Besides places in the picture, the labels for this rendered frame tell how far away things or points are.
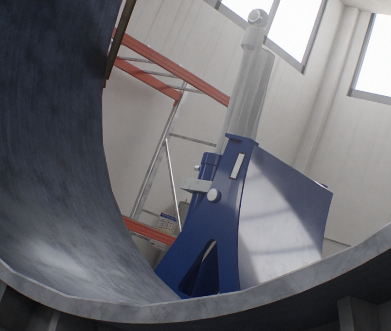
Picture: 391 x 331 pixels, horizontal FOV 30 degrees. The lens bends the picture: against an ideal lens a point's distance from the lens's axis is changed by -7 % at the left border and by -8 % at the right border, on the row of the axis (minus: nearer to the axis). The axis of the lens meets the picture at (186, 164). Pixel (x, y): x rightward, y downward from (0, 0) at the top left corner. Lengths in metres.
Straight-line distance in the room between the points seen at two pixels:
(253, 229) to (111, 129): 6.25
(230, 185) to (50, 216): 1.74
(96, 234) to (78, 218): 0.06
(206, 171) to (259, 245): 0.50
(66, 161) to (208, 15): 8.45
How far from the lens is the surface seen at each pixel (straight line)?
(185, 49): 10.29
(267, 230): 3.63
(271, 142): 11.81
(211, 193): 3.62
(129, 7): 2.45
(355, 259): 0.90
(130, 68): 9.28
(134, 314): 1.10
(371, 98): 12.18
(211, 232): 3.58
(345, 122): 12.20
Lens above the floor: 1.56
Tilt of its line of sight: 6 degrees up
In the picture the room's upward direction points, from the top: 21 degrees clockwise
